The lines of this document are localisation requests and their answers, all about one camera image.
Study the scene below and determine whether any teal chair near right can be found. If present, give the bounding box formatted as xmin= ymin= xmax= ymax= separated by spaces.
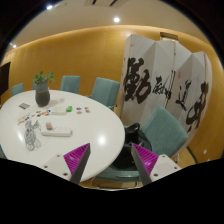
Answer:
xmin=93 ymin=105 xmax=188 ymax=183

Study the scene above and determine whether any potted plant in grey vase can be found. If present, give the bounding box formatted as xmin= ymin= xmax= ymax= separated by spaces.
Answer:
xmin=33 ymin=71 xmax=55 ymax=107

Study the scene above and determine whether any white box on table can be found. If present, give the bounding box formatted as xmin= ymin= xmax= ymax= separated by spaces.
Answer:
xmin=51 ymin=106 xmax=66 ymax=115

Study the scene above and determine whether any white coiled cable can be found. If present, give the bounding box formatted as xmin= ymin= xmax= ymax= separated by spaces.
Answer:
xmin=23 ymin=119 xmax=43 ymax=152

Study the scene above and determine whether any green small object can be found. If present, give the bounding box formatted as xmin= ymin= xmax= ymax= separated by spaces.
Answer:
xmin=66 ymin=106 xmax=73 ymax=112

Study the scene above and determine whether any white power strip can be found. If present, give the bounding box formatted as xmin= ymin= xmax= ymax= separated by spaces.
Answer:
xmin=41 ymin=127 xmax=72 ymax=137

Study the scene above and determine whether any teal chair far right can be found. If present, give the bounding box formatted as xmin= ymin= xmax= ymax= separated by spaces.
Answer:
xmin=90 ymin=77 xmax=120 ymax=110

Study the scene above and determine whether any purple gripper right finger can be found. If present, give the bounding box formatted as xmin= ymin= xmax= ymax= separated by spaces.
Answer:
xmin=131 ymin=144 xmax=159 ymax=185

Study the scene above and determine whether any teal chair far left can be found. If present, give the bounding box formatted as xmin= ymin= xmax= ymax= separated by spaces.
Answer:
xmin=11 ymin=83 xmax=24 ymax=96

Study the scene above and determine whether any pink charger plug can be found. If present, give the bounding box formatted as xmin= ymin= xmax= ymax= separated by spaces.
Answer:
xmin=46 ymin=122 xmax=53 ymax=130

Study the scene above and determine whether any black wall television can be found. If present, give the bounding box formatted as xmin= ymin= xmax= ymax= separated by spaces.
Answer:
xmin=0 ymin=62 xmax=10 ymax=96

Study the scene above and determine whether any grey card on table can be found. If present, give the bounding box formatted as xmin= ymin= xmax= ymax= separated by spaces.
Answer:
xmin=19 ymin=103 xmax=30 ymax=109

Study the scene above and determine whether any teal chair far middle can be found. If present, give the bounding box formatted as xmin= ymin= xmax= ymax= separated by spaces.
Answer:
xmin=60 ymin=76 xmax=80 ymax=94

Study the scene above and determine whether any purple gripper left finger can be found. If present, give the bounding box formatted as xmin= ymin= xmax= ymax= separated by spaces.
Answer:
xmin=64 ymin=143 xmax=91 ymax=184

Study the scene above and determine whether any white calligraphy folding screen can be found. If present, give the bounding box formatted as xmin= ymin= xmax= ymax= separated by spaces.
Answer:
xmin=119 ymin=34 xmax=212 ymax=133

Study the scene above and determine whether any black bag on chair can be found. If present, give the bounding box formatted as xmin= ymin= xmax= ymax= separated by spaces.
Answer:
xmin=113 ymin=123 xmax=152 ymax=169

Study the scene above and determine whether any teal chair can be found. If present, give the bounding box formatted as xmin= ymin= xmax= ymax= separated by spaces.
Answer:
xmin=93 ymin=105 xmax=188 ymax=183
xmin=60 ymin=76 xmax=80 ymax=94
xmin=90 ymin=77 xmax=120 ymax=110
xmin=11 ymin=83 xmax=24 ymax=96

